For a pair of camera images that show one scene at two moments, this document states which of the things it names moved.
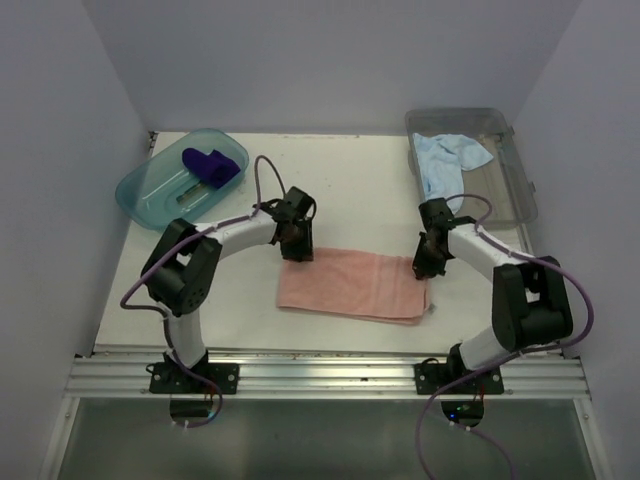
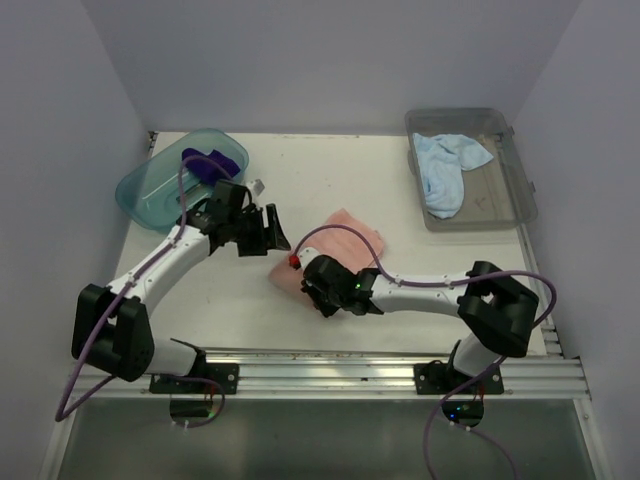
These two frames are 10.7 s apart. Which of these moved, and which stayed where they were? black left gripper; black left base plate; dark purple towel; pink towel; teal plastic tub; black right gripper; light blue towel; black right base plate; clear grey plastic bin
Moved: black right gripper; black left gripper; pink towel
Stayed: black right base plate; dark purple towel; clear grey plastic bin; black left base plate; teal plastic tub; light blue towel
